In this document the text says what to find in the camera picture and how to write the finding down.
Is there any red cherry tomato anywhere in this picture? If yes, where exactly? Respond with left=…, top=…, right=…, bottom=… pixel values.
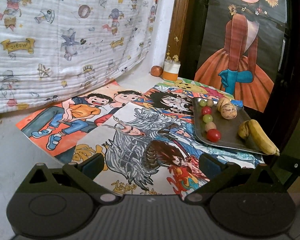
left=206, top=129, right=221, bottom=142
left=201, top=106, right=212, bottom=115

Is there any spotted yellow banana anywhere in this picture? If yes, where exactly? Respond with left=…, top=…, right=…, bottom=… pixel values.
left=238, top=120, right=250, bottom=140

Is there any green grape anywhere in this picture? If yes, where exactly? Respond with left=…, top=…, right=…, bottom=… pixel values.
left=203, top=114, right=213, bottom=124
left=199, top=99, right=206, bottom=107

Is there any tan round potato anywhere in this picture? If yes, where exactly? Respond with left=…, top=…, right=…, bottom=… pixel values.
left=220, top=102, right=237, bottom=120

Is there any small brown round fruit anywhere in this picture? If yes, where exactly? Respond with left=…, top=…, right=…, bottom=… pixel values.
left=205, top=121, right=217, bottom=132

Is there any dark metal tray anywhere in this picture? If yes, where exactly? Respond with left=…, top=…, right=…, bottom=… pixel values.
left=192, top=98, right=264, bottom=154

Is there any two boys cartoon drawing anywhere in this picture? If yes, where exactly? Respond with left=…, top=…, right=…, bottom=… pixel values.
left=17, top=81, right=142, bottom=161

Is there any silver haired anime drawing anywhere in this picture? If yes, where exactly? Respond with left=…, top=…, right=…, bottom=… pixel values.
left=72, top=103, right=263, bottom=197

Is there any red cherry tomato on tray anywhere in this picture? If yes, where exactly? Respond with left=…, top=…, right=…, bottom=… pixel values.
left=201, top=106, right=212, bottom=115

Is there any small brown fruit on tray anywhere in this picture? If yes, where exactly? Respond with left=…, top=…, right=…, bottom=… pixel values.
left=206, top=99, right=213, bottom=107

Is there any green grape on tray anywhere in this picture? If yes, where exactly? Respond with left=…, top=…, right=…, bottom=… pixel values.
left=199, top=99, right=206, bottom=107

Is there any black haired anime drawing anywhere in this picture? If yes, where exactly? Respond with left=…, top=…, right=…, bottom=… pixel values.
left=134, top=87, right=243, bottom=121

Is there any Winnie the Pooh drawing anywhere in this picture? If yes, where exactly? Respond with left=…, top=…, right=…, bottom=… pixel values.
left=154, top=78, right=234, bottom=101

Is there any white and orange jar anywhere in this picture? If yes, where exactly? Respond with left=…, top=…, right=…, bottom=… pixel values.
left=162, top=60, right=180, bottom=81

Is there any girl in orange dress poster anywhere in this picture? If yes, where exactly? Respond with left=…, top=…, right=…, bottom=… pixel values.
left=194, top=0, right=287, bottom=112

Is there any small red apple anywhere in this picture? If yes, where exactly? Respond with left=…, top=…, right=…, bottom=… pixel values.
left=150, top=66, right=163, bottom=77

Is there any white cartoon print cloth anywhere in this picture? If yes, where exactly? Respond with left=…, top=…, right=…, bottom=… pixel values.
left=0, top=0, right=158, bottom=113

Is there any brown wooden door frame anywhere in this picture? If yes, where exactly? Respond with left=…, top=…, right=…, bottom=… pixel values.
left=167, top=0, right=198, bottom=63

